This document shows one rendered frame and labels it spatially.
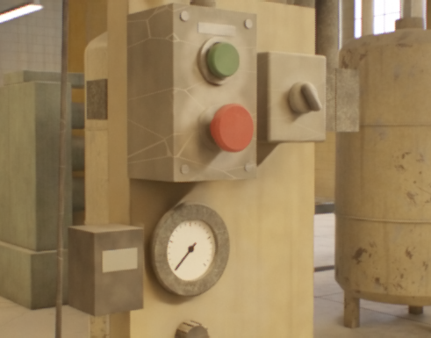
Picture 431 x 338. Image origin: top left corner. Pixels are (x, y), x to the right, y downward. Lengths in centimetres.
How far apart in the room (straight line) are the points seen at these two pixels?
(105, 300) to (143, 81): 19
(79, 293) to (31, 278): 604
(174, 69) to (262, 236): 24
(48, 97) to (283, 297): 599
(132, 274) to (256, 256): 17
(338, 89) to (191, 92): 31
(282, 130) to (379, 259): 493
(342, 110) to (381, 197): 466
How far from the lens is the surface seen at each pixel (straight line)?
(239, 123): 61
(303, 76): 71
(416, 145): 550
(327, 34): 92
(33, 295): 674
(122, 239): 64
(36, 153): 666
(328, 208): 715
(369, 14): 933
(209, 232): 71
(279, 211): 78
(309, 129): 72
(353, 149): 567
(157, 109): 63
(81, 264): 65
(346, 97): 90
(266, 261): 78
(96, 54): 413
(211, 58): 62
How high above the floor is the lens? 151
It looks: 2 degrees down
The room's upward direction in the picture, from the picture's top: straight up
